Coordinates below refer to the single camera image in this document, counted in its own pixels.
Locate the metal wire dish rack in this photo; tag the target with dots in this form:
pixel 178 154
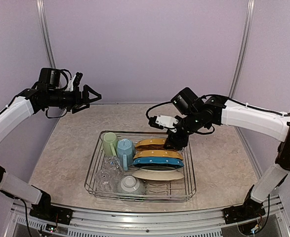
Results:
pixel 156 191

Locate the clear glass cup front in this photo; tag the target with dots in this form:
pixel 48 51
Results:
pixel 105 182

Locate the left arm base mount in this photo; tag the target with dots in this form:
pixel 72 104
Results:
pixel 56 214

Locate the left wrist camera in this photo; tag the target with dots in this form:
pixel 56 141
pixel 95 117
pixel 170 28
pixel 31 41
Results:
pixel 74 82

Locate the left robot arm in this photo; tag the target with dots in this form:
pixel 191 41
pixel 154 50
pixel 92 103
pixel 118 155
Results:
pixel 55 88

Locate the right aluminium corner post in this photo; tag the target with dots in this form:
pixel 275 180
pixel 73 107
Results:
pixel 243 48

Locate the green ceramic mug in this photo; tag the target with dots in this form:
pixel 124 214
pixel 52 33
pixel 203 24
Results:
pixel 109 143

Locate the grey ceramic bowl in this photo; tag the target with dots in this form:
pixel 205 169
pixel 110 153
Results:
pixel 131 185

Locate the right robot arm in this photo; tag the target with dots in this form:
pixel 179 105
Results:
pixel 205 111

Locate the light blue ceramic mug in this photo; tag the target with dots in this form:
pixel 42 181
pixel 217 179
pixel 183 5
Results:
pixel 126 153

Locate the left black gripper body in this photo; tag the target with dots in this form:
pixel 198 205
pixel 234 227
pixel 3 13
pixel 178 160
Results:
pixel 69 101

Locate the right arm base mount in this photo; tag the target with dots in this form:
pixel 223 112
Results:
pixel 239 213

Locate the aluminium corner post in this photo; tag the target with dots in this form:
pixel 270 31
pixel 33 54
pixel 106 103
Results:
pixel 45 33
pixel 243 48

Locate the left aluminium corner post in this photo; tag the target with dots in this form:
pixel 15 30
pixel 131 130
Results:
pixel 45 33

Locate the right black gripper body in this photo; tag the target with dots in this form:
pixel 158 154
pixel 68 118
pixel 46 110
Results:
pixel 175 140

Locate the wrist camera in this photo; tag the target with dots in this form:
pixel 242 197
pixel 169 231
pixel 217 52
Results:
pixel 74 82
pixel 162 122

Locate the clear glass cup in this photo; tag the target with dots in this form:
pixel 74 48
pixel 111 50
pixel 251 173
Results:
pixel 112 165
pixel 105 182

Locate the cream white plate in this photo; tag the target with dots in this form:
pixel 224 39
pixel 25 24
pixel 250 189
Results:
pixel 158 173

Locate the clear glass cup rear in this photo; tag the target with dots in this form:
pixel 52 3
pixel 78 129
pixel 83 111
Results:
pixel 112 165

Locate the aluminium front frame rail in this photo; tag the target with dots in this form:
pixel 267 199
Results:
pixel 99 223

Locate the yellow polka dot plate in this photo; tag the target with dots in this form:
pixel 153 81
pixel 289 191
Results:
pixel 150 144
pixel 159 153

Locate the blue polka dot plate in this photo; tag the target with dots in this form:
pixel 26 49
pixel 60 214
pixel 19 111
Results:
pixel 158 161

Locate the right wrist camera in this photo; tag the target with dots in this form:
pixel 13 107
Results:
pixel 162 122

